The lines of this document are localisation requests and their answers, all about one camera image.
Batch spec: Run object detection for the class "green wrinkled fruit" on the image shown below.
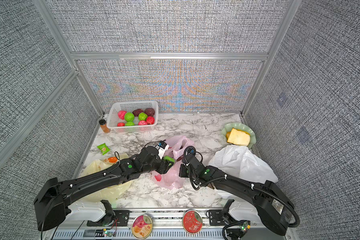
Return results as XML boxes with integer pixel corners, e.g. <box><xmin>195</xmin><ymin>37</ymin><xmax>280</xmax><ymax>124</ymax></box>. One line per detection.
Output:
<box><xmin>163</xmin><ymin>156</ymin><xmax>176</xmax><ymax>163</ymax></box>
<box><xmin>125</xmin><ymin>121</ymin><xmax>135</xmax><ymax>127</ymax></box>
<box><xmin>124</xmin><ymin>112</ymin><xmax>135</xmax><ymax>122</ymax></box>
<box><xmin>138</xmin><ymin>112</ymin><xmax>148</xmax><ymax>121</ymax></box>

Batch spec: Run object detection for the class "pink plastic bag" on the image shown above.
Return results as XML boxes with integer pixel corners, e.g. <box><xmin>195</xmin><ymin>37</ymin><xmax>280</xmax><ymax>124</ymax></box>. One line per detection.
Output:
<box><xmin>151</xmin><ymin>135</ymin><xmax>195</xmax><ymax>190</ymax></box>

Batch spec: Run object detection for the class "white plastic bag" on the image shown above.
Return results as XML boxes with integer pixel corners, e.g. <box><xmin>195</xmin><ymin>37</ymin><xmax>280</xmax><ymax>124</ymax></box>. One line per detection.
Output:
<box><xmin>208</xmin><ymin>145</ymin><xmax>279</xmax><ymax>184</ymax></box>

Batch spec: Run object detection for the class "pink wrinkled fruit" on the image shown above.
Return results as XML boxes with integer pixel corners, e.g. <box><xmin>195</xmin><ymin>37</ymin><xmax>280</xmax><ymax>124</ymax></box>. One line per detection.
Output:
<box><xmin>138</xmin><ymin>121</ymin><xmax>148</xmax><ymax>126</ymax></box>
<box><xmin>118</xmin><ymin>111</ymin><xmax>127</xmax><ymax>120</ymax></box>

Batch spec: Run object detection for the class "dark purple fruit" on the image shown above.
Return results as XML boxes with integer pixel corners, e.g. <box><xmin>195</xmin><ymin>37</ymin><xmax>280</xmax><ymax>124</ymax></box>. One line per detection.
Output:
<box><xmin>132</xmin><ymin>109</ymin><xmax>144</xmax><ymax>117</ymax></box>
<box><xmin>144</xmin><ymin>108</ymin><xmax>156</xmax><ymax>117</ymax></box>

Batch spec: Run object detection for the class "yellow plastic bag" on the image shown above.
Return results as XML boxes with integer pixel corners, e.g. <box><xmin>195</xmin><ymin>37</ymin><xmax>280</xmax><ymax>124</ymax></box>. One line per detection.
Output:
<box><xmin>79</xmin><ymin>159</ymin><xmax>132</xmax><ymax>204</ymax></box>

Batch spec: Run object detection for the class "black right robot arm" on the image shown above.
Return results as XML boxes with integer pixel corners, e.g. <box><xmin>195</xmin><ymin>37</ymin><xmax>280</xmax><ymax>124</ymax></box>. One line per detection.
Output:
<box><xmin>179</xmin><ymin>148</ymin><xmax>300</xmax><ymax>236</ymax></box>

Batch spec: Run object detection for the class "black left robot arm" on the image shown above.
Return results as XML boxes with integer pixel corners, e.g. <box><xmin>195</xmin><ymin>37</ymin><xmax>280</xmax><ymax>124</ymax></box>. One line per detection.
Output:
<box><xmin>34</xmin><ymin>146</ymin><xmax>176</xmax><ymax>232</ymax></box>

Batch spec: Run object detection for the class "red round tin lid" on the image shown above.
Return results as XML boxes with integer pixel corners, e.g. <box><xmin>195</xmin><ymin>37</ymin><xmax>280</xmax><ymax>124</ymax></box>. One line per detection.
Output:
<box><xmin>182</xmin><ymin>210</ymin><xmax>203</xmax><ymax>234</ymax></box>

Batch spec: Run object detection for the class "green snack packet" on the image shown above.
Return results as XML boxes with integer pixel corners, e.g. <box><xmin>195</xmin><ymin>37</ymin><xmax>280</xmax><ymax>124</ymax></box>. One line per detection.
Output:
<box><xmin>97</xmin><ymin>143</ymin><xmax>110</xmax><ymax>155</ymax></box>

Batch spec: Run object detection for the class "yellow bread slice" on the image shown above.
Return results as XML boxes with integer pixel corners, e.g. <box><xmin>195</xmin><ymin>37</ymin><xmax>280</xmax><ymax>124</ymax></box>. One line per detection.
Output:
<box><xmin>226</xmin><ymin>128</ymin><xmax>251</xmax><ymax>147</ymax></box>

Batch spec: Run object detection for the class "green glass bowl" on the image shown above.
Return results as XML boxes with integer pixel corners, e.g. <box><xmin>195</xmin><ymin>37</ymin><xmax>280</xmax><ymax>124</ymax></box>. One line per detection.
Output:
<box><xmin>222</xmin><ymin>123</ymin><xmax>257</xmax><ymax>149</ymax></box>

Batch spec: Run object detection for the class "white plastic basket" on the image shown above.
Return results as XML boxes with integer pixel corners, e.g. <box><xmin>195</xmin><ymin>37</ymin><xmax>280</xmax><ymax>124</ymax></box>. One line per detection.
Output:
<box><xmin>107</xmin><ymin>101</ymin><xmax>159</xmax><ymax>133</ymax></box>

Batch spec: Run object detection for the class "pink round tin lid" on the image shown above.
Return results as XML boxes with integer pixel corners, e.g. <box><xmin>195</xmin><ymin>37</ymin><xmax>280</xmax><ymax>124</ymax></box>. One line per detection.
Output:
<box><xmin>131</xmin><ymin>214</ymin><xmax>153</xmax><ymax>240</ymax></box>

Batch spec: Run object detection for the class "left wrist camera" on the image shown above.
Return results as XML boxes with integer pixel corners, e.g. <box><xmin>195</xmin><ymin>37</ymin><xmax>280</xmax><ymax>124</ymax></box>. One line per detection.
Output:
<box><xmin>156</xmin><ymin>141</ymin><xmax>169</xmax><ymax>159</ymax></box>

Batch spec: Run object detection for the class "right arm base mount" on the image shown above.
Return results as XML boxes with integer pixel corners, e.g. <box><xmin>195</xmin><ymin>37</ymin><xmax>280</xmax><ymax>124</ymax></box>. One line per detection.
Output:
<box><xmin>206</xmin><ymin>200</ymin><xmax>251</xmax><ymax>240</ymax></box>

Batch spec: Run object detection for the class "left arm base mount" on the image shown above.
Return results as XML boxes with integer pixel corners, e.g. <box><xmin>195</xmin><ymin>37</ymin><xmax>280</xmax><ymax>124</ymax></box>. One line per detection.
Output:
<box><xmin>87</xmin><ymin>200</ymin><xmax>130</xmax><ymax>227</ymax></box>

